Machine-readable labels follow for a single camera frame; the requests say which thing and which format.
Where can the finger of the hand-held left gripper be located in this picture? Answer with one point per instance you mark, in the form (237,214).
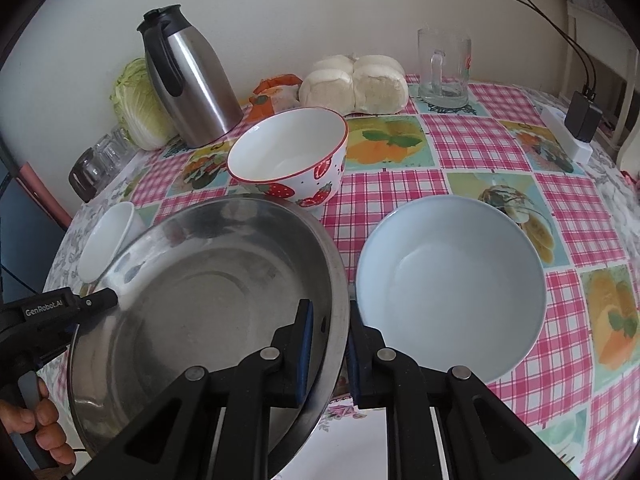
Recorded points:
(97,302)

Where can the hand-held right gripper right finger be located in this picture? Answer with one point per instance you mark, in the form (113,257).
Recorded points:
(354,360)

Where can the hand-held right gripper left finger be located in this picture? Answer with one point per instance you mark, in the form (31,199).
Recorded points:
(306,355)

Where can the small white bowl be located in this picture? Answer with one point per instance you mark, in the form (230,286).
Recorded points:
(105,240)

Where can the stainless steel basin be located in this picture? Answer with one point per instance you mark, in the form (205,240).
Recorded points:
(200,285)

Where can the light blue bowl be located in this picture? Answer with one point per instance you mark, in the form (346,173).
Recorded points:
(450,285)

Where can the strawberry print red-rimmed bowl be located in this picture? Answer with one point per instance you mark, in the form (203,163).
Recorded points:
(285,145)

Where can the person's left hand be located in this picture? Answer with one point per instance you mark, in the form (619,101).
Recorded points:
(50,420)

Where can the dark blue pink-edged furniture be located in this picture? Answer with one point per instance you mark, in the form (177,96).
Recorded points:
(30,240)

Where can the glass jar lying down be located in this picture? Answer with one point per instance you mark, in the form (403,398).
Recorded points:
(85,175)

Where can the clear glass tumbler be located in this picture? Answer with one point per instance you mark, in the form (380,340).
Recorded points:
(107,152)
(122,140)

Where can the napa cabbage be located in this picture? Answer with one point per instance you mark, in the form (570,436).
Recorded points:
(140,110)

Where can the stainless steel thermos jug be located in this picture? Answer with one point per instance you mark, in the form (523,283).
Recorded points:
(200,85)

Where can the white and orange snack packet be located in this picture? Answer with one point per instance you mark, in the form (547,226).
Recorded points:
(270,100)

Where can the white steamed bun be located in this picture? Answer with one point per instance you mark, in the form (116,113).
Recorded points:
(382,94)
(380,65)
(332,64)
(325,90)

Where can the clear glass mug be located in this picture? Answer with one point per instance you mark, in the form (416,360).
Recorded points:
(445,75)

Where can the white power strip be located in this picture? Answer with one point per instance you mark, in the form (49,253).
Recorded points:
(552,120)

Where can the black charger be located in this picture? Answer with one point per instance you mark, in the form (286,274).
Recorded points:
(582,117)

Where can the white plastic shelf rack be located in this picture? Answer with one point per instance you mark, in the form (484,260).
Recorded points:
(600,35)

